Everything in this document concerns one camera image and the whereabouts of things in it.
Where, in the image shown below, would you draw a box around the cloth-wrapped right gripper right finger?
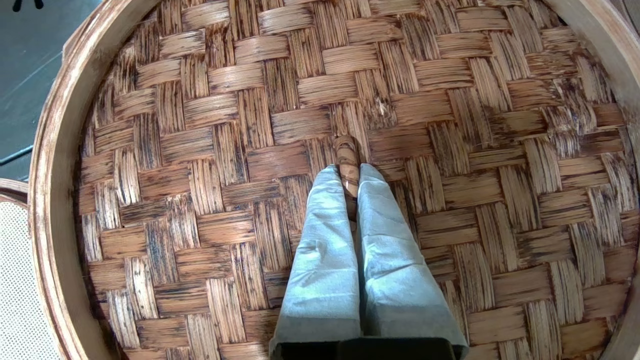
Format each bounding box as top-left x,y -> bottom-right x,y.
357,164 -> 469,358

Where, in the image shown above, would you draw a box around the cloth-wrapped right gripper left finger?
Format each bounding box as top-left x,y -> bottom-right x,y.
270,166 -> 363,358

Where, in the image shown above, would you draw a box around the woven bamboo steamer lid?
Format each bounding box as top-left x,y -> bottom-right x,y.
27,0 -> 640,360

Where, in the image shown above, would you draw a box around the bamboo steamer with white liner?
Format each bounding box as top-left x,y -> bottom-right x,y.
0,200 -> 63,360

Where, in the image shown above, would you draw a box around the dark-rimmed open bamboo steamer basket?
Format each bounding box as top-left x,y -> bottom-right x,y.
0,177 -> 30,208

